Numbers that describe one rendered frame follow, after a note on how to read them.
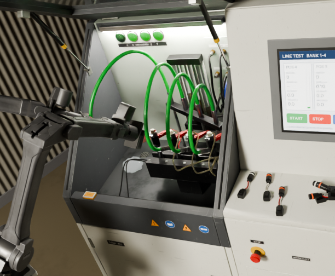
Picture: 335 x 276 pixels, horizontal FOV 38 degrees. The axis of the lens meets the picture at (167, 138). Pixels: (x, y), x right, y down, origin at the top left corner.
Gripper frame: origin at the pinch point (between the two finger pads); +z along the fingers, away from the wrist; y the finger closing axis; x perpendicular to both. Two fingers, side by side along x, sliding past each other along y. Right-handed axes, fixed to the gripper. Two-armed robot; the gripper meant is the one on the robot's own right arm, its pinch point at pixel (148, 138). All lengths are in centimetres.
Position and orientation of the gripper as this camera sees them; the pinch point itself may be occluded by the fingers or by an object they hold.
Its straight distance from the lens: 189.2
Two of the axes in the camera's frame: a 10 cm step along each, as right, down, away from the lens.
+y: 2.6, -9.6, 0.3
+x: -7.6, -1.9, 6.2
